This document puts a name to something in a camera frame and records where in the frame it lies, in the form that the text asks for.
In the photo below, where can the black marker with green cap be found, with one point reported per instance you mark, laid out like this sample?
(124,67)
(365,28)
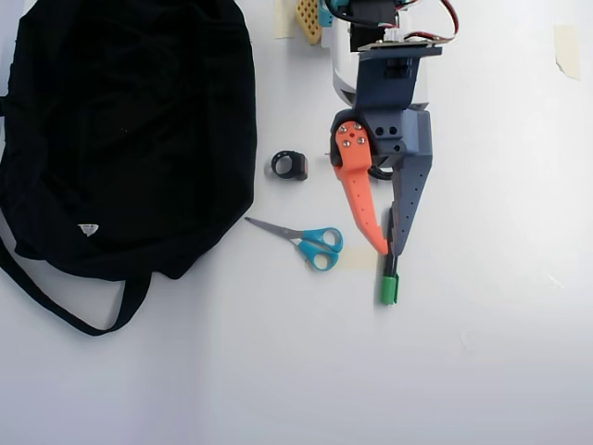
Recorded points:
(390,287)

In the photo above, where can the beige masking tape piece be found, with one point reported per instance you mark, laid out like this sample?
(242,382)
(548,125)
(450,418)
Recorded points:
(283,21)
(567,51)
(359,259)

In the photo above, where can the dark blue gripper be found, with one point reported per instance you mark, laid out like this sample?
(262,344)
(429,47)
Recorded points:
(402,139)

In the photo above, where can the black fabric bag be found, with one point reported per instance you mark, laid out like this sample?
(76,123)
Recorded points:
(129,139)

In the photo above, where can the bare camera circuit board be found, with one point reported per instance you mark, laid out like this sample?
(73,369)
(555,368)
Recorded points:
(403,45)

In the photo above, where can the yellow perforated plastic part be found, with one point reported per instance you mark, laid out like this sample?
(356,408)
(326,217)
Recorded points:
(308,23)

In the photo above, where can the grey turquoise white robot arm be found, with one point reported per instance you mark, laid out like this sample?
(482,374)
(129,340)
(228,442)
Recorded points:
(343,55)

